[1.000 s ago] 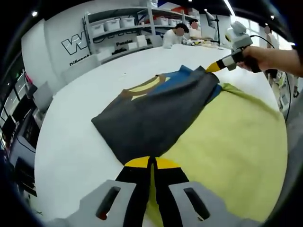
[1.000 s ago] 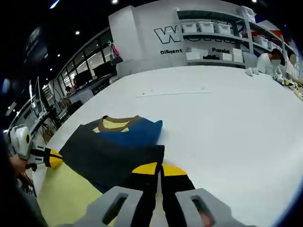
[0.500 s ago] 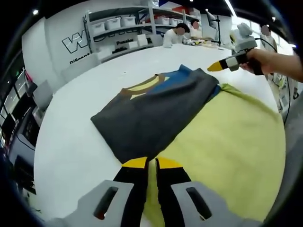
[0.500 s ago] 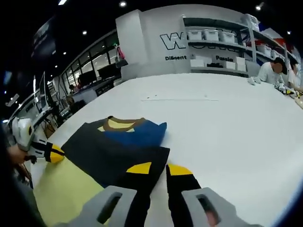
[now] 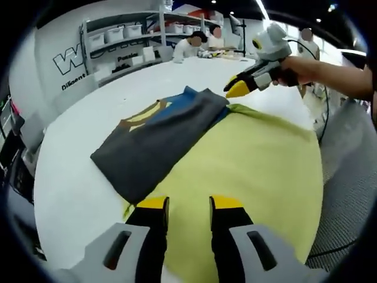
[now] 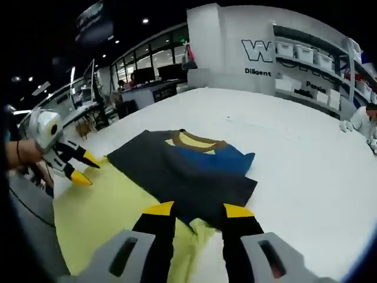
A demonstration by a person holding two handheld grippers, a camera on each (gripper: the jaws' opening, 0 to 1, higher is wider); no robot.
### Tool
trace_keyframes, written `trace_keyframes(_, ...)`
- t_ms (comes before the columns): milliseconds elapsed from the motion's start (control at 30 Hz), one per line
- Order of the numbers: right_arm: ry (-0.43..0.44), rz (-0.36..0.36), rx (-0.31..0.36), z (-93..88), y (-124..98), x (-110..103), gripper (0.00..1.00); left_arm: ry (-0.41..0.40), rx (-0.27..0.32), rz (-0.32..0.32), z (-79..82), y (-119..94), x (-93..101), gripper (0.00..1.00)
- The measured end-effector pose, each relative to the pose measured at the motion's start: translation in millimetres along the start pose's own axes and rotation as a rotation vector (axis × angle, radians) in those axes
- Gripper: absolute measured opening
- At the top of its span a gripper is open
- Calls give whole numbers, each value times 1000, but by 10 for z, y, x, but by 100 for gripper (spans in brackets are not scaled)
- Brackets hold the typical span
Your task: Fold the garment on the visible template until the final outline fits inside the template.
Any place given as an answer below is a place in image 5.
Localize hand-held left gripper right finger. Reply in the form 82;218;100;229
209;194;328;283

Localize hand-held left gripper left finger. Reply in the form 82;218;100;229
51;195;170;283

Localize yellow blue grey garment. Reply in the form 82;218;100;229
90;85;323;283

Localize person's right hand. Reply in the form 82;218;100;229
279;56;313;88

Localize assorted small work items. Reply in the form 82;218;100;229
199;50;236;60

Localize monitor on black stand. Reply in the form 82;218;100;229
229;14;247;57

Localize ceiling strip light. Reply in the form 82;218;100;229
255;0;270;18

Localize ceiling spot lights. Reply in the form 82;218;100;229
315;4;336;24

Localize grey mesh office chair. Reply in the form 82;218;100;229
306;98;377;272

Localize metal shelf rack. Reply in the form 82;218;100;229
79;10;224;86

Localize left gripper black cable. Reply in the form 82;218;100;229
305;240;359;259

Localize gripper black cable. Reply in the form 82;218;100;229
305;240;359;259
285;38;330;142

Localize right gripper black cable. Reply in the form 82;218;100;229
285;38;330;142

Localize hanging bag with pink strap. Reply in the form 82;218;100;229
8;98;26;133

